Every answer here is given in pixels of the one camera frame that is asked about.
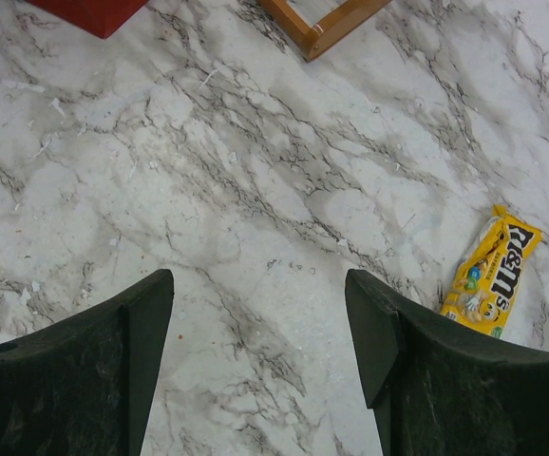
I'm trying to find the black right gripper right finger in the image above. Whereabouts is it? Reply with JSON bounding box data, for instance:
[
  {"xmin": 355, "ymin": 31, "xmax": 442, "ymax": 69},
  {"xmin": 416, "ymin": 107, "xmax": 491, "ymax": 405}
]
[{"xmin": 345, "ymin": 269, "xmax": 549, "ymax": 455}]

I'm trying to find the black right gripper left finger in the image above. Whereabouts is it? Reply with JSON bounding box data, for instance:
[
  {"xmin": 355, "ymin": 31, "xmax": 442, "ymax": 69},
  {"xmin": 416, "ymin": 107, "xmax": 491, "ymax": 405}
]
[{"xmin": 0, "ymin": 269, "xmax": 174, "ymax": 455}]

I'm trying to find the yellow M&M's packet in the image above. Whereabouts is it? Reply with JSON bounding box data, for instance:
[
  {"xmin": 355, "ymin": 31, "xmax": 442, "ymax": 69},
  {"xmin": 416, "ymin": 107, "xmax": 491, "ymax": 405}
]
[{"xmin": 440, "ymin": 205, "xmax": 541, "ymax": 338}]

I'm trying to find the brown red paper bag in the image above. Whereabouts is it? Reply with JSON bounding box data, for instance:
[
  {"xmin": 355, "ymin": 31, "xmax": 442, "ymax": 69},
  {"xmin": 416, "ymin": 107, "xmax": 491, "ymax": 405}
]
[{"xmin": 28, "ymin": 0, "xmax": 148, "ymax": 39}]

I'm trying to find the orange wooden rack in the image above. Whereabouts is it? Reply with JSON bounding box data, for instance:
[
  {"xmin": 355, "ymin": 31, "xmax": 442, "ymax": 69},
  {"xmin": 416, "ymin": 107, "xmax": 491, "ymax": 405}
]
[{"xmin": 258, "ymin": 0, "xmax": 390, "ymax": 62}]

